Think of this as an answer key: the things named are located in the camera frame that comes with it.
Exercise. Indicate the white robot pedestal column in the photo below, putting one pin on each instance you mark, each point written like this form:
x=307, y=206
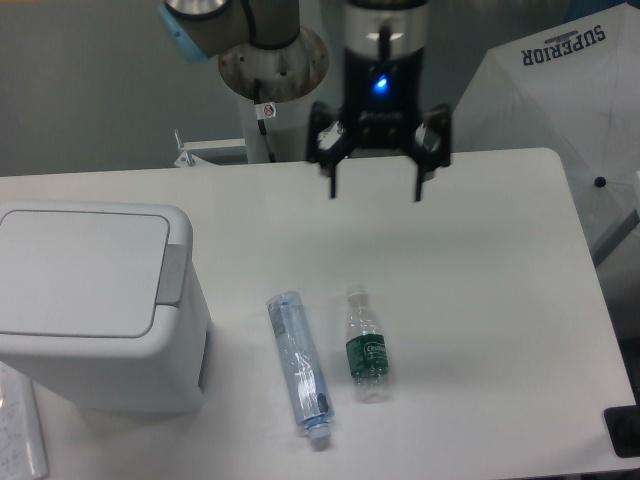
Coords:
x=275, y=90

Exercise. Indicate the black device at table edge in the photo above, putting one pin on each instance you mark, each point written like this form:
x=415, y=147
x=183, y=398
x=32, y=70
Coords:
x=623, y=427

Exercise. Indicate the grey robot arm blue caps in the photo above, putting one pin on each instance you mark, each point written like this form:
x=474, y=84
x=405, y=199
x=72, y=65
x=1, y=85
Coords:
x=204, y=30

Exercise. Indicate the clear bottle green label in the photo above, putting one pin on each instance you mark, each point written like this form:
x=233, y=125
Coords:
x=365, y=348

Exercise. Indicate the crushed clear blue bottle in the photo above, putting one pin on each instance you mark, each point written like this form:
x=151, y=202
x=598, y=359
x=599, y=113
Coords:
x=308, y=392

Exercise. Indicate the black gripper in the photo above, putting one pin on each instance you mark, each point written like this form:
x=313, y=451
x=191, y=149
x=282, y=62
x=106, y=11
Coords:
x=384, y=44

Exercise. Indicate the white push-lid trash can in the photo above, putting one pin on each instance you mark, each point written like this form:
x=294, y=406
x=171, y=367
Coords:
x=101, y=304

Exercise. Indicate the white metal base frame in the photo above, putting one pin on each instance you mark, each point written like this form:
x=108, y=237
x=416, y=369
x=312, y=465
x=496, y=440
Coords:
x=226, y=152

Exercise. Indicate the white paper sheet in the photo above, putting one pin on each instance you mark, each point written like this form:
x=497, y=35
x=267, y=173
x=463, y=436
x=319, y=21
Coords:
x=23, y=452

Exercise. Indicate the white umbrella with lettering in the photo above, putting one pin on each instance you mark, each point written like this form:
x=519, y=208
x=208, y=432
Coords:
x=575, y=90

